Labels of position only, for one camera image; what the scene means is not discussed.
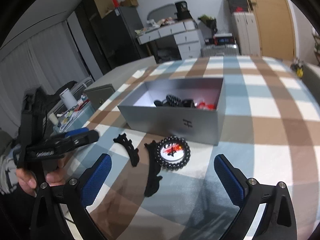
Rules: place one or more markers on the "white cylinder bottle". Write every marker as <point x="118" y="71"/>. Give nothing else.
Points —
<point x="68" y="99"/>

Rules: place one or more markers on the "silver suitcase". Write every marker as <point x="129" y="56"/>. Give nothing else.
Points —
<point x="220" y="50"/>

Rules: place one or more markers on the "grey bedside safe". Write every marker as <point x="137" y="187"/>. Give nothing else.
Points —
<point x="101" y="90"/>

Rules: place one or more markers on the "white desk with drawers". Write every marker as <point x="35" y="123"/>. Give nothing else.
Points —
<point x="187" y="36"/>

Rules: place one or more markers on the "black refrigerator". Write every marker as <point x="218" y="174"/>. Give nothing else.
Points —
<point x="120" y="38"/>

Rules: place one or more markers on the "black curved hair clip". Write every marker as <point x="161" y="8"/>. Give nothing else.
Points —
<point x="129" y="147"/>

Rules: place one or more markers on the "black long hair clip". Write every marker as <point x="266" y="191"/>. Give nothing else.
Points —
<point x="154" y="179"/>

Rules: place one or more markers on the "black wardrobe cabinet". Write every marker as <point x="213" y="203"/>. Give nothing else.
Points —
<point x="90" y="14"/>

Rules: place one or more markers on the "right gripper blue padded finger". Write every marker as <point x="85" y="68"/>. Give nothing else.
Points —
<point x="77" y="133"/>

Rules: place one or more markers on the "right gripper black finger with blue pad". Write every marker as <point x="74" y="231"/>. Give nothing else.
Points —
<point x="278" y="220"/>
<point x="48" y="220"/>

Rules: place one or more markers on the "red jewelry in box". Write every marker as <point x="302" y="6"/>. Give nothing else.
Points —
<point x="205" y="106"/>

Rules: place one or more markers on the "black jewelry pile in box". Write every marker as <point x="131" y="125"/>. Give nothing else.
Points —
<point x="174" y="101"/>

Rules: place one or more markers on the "red clear jewelry piece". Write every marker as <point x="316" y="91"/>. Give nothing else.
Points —
<point x="171" y="148"/>

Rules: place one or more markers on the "plaid bed cover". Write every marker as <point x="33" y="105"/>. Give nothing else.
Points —
<point x="270" y="132"/>

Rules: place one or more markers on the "grey pillow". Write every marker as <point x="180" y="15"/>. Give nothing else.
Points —
<point x="311" y="78"/>

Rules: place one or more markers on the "white suitcase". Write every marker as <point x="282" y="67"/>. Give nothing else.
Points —
<point x="246" y="33"/>

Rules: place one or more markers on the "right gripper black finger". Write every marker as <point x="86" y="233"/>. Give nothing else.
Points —
<point x="72" y="142"/>

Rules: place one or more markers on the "wooden door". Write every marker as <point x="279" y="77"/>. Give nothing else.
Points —
<point x="275" y="28"/>

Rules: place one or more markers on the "grey round mirror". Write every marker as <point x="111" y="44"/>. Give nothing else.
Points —
<point x="163" y="12"/>

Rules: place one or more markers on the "black shoe box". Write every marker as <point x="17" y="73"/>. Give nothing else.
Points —
<point x="220" y="39"/>

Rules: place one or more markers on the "person's left hand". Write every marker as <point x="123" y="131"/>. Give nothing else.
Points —
<point x="55" y="178"/>

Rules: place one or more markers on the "brown cardboard box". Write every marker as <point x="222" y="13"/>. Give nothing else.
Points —
<point x="129" y="3"/>

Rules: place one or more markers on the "grey cardboard jewelry box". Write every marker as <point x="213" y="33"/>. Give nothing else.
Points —
<point x="193" y="124"/>

